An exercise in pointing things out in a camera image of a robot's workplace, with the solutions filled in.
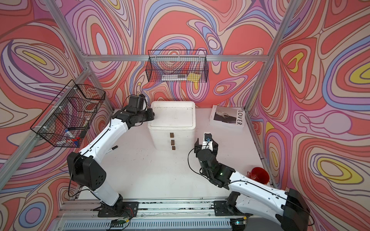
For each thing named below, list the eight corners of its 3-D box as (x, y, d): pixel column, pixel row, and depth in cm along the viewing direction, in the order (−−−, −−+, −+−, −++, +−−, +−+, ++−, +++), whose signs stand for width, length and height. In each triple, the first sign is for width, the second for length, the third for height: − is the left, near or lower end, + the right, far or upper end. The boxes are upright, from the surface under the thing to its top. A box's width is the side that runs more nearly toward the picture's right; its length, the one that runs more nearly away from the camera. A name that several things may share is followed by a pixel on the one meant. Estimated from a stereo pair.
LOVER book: (209, 124, 111) (209, 121, 108) (210, 107, 123) (211, 104, 120) (245, 129, 108) (247, 126, 105) (243, 111, 120) (244, 108, 117)
